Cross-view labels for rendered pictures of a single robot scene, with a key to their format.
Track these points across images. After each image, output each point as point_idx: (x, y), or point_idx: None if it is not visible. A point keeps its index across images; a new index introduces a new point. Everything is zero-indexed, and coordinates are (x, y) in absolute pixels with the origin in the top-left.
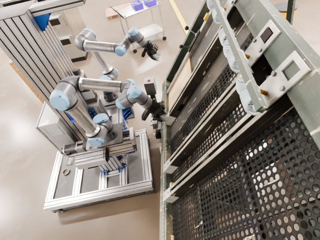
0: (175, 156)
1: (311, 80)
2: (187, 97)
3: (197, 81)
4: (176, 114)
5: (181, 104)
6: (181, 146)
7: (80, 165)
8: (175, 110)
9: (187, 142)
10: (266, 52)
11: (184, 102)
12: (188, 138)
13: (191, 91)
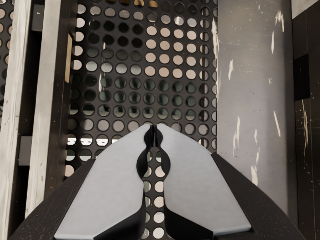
0: (21, 25)
1: None
2: (304, 143)
3: (306, 238)
4: (299, 33)
5: (309, 96)
6: (37, 91)
7: None
8: (315, 46)
9: (6, 163)
10: None
11: (302, 114)
12: (29, 172)
13: (306, 181)
